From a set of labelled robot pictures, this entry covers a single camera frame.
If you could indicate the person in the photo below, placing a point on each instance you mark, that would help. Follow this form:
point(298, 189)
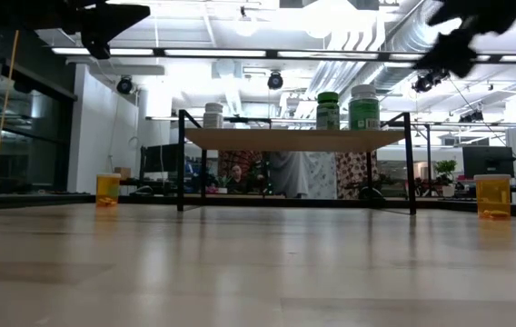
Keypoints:
point(237, 179)

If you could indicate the dark red patterned curtain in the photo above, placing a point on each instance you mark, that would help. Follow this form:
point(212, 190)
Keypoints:
point(249, 161)

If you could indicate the wooden shelf black metal legs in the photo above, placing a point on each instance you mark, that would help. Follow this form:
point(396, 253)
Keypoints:
point(294, 140)

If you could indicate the cardboard box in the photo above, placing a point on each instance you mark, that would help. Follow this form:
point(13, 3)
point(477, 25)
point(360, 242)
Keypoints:
point(126, 172)

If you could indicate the white medicine bottle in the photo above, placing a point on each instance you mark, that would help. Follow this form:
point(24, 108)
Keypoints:
point(213, 115)

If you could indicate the red white floral curtain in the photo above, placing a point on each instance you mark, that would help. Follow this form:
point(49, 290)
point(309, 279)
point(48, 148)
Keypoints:
point(353, 172)

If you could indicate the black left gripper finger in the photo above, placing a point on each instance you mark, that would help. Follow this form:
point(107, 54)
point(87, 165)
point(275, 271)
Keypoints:
point(103, 8)
point(103, 32)

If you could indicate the grey curtain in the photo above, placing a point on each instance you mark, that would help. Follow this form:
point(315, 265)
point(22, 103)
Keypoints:
point(287, 172)

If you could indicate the green plant white pot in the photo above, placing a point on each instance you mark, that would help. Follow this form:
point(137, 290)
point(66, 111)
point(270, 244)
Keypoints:
point(446, 170)

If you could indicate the green cap medicine bottle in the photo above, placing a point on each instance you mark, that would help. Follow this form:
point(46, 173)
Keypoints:
point(328, 111)

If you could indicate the black ceiling spotlight cluster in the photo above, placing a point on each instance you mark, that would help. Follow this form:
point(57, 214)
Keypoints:
point(428, 82)
point(471, 117)

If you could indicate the orange pill bottle white cap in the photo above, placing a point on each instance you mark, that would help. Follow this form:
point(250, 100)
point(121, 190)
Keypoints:
point(108, 190)
point(493, 195)

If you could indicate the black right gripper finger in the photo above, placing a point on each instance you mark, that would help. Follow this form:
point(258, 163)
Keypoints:
point(453, 52)
point(453, 16)

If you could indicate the large green label bottle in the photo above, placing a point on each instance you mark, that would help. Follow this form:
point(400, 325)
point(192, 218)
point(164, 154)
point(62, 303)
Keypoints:
point(364, 109)

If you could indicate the black monitor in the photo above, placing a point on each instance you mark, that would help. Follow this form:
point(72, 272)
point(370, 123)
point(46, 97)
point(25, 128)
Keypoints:
point(162, 158)
point(488, 161)

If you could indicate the black aluminium table frame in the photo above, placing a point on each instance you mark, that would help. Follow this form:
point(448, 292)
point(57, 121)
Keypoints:
point(35, 199)

